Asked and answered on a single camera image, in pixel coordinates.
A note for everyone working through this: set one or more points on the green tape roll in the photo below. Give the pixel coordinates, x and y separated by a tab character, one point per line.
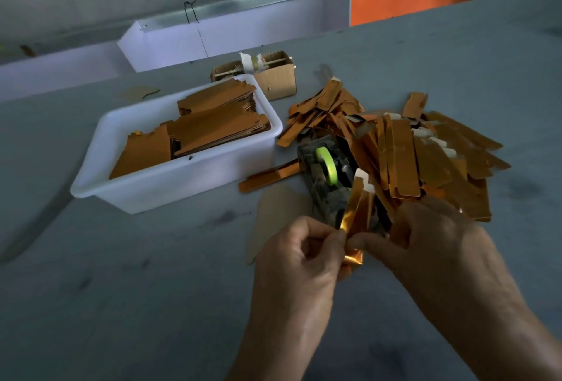
327	165

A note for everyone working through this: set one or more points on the long white tray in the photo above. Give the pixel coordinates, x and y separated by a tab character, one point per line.
57	70
277	18

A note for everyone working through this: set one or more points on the person's right hand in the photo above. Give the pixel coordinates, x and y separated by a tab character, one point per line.
439	262

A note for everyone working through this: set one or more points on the small cardboard box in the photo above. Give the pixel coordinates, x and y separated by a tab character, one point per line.
281	82

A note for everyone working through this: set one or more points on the small brown object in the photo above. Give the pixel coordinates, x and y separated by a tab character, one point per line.
27	50

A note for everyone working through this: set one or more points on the gold cartons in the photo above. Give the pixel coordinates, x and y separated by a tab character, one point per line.
219	123

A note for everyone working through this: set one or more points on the black tape dispenser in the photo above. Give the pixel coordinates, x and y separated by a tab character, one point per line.
314	183

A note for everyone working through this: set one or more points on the person's left hand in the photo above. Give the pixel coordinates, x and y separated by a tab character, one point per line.
294	293

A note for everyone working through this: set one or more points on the white plastic bin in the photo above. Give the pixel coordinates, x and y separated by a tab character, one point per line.
171	185

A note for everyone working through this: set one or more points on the person's right forearm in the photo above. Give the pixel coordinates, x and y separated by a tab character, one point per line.
505	346

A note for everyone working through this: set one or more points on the pile of gold boxes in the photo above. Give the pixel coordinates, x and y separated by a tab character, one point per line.
430	157

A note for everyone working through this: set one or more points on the person's left forearm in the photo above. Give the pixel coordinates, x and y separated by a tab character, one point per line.
281	367

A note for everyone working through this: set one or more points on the pile of beige blanks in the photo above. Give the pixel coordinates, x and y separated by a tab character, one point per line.
277	209

